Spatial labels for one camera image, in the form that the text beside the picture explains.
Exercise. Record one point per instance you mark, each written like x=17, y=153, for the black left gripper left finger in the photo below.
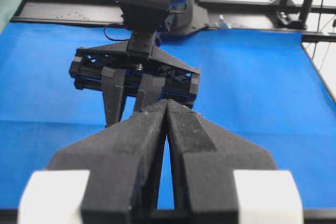
x=124, y=161

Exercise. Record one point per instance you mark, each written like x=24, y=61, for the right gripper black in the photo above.
x=148, y=77

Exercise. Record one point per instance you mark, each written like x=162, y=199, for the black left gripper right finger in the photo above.
x=203, y=158

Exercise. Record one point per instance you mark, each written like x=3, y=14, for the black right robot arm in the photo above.
x=137, y=67

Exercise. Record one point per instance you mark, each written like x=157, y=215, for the blue table mat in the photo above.
x=257, y=84

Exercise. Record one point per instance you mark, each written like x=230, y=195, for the black aluminium frame rail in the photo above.
x=174, y=20

